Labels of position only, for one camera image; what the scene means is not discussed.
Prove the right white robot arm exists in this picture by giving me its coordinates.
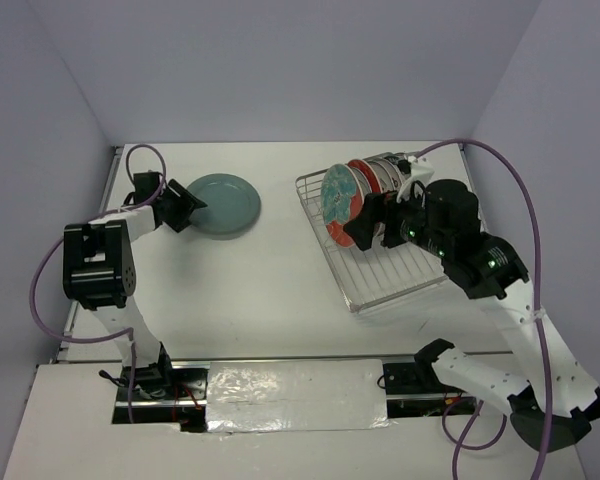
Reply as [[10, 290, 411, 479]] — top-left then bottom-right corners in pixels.
[[344, 179, 600, 451]]

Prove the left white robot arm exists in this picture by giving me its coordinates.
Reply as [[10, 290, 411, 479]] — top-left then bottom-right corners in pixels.
[[63, 171, 207, 399]]

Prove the silver foil tape patch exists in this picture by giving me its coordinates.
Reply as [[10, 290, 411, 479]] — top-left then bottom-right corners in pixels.
[[205, 359, 389, 433]]

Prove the metal base rail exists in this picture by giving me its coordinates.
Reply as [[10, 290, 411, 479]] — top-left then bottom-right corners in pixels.
[[111, 357, 475, 434]]

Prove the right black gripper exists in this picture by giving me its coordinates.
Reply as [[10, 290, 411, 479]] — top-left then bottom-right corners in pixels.
[[341, 180, 447, 254]]

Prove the white plate green rim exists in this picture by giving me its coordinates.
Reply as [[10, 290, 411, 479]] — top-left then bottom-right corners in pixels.
[[347, 159, 386, 193]]

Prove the plain pale green plate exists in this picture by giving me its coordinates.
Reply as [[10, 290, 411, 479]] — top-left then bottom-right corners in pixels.
[[187, 173, 262, 240]]

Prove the steel wire dish rack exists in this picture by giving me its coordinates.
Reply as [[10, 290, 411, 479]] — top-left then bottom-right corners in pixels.
[[295, 168, 446, 312]]

